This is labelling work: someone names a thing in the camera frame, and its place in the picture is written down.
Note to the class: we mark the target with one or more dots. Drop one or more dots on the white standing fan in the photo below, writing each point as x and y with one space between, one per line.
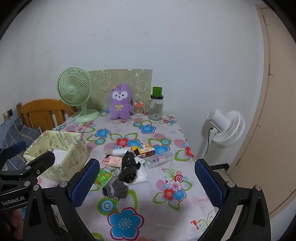
223 120

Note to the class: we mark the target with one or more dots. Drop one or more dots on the white bag roll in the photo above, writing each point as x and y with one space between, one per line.
118 152

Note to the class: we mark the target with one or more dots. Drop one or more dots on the beige door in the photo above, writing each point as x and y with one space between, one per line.
277 115

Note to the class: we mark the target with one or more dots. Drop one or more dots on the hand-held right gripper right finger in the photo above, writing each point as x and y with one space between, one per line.
208 185

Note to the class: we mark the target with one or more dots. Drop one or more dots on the clear pencil case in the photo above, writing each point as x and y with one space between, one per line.
160 160

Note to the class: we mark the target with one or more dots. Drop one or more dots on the green printed board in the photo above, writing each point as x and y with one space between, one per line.
138 78

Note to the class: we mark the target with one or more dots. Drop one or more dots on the wooden chair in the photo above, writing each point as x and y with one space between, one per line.
39 109

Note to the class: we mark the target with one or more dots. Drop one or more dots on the yellow printed storage box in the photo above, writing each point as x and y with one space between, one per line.
69 148

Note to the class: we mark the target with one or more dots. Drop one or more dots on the purple plush toy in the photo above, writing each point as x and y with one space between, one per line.
120 107

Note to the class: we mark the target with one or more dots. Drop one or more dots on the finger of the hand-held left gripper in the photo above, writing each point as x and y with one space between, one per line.
40 162
15 148

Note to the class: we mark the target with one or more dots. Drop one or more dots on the black metal frame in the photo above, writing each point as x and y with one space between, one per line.
219 166

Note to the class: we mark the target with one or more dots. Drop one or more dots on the grey plaid bedding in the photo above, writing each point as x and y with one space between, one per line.
20 135

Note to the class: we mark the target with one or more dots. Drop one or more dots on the glass jar with green lid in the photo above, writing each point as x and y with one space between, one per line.
156 109

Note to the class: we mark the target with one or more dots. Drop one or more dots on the grey gloves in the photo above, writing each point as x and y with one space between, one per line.
118 188

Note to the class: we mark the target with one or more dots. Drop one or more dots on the white cloth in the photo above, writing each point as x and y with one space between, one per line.
141 176

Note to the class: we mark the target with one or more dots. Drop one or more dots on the pink printed packet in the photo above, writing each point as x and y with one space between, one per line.
111 160

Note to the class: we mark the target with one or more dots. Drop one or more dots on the green tissue packet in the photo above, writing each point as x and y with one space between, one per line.
103 177

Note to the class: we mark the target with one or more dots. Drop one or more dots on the yellow cartoon packet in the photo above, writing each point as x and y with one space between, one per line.
146 150

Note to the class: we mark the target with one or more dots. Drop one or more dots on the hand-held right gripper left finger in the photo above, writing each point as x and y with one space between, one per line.
85 184

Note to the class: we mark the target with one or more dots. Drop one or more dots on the white paper sheet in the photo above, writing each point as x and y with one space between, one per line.
59 156

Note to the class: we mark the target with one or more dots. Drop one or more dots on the cotton swab jar orange lid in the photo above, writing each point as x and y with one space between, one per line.
139 111

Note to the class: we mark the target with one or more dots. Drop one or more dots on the green desk fan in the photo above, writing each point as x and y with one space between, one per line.
74 88

